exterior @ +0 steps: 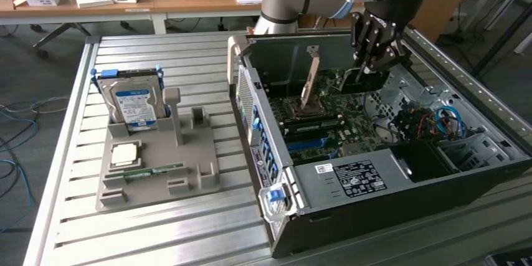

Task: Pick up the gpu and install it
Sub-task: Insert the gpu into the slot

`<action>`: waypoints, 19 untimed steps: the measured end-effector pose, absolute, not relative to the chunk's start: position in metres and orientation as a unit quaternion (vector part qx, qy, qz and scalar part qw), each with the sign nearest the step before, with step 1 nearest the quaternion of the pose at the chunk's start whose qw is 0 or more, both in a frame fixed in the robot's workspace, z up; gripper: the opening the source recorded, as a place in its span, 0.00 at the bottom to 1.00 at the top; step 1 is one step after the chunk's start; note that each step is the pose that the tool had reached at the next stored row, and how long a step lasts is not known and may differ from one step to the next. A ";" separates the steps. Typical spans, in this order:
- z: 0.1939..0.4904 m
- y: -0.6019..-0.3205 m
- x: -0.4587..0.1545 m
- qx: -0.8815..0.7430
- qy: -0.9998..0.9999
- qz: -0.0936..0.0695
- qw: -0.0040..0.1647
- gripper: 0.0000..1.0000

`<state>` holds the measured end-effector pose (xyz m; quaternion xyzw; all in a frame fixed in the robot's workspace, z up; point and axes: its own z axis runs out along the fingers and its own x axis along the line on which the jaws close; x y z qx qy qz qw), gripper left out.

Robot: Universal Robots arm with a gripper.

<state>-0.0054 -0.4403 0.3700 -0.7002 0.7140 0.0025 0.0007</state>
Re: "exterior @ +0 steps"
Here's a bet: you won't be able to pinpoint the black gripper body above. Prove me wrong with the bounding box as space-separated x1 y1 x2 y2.
362 0 432 61

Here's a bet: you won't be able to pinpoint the black graphics card silver bracket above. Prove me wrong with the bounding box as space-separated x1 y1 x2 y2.
299 45 391 114

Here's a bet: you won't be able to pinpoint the wooden cabinet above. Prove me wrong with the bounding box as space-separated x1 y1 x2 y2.
410 0 486 42

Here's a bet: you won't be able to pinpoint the silver perforated drive cage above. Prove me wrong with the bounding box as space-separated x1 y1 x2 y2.
376 66 423 130

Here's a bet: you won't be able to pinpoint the green motherboard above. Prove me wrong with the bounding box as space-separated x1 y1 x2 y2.
266 77 396 167

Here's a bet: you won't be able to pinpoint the CPU socket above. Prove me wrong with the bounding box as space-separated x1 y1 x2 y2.
288 95 328 120

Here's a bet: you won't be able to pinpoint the dark RAM module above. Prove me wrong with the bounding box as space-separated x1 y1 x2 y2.
282 116 346 138

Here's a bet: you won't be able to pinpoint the silver disk bay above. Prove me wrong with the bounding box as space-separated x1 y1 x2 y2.
436 133 515 175

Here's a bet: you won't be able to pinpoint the blue expansion slot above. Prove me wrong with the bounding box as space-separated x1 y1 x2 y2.
286 137 332 152

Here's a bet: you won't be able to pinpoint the wooden desk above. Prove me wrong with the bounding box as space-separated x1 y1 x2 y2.
0 0 382 35

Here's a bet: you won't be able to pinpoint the grey power supply with label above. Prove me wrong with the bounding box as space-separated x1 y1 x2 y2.
286 149 416 214

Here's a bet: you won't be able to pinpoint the black open PC case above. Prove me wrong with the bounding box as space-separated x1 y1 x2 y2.
227 24 532 259

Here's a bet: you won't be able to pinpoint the blue case latch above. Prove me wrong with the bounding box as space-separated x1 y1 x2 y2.
266 186 284 204

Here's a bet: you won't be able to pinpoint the hard disk in blue caddy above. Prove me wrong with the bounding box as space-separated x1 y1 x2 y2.
90 65 172 133

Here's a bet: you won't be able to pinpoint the grey parts rack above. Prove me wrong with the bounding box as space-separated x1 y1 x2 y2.
94 87 224 214

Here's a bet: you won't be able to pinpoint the silver CPU chip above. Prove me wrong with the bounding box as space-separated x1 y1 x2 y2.
111 144 140 168

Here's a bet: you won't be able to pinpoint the green RAM stick white label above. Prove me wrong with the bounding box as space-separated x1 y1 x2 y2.
106 163 187 180

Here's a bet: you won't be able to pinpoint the black keyboard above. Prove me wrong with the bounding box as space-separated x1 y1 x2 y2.
484 251 532 266

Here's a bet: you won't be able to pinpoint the grey desk leg with casters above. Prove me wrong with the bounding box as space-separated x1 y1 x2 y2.
32 22 92 58

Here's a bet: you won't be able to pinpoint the blue wire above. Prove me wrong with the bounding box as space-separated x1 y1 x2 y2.
434 105 467 138

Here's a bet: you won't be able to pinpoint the black wire bundle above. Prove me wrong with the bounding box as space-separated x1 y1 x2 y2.
390 108 420 141

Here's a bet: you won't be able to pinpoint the red orange wires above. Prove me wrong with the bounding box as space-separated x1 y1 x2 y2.
418 113 442 139

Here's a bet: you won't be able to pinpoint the white floor cable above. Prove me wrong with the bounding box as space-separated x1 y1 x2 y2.
0 95 71 115

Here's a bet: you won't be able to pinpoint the blue floor cable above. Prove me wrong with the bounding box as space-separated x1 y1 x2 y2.
0 107 42 233

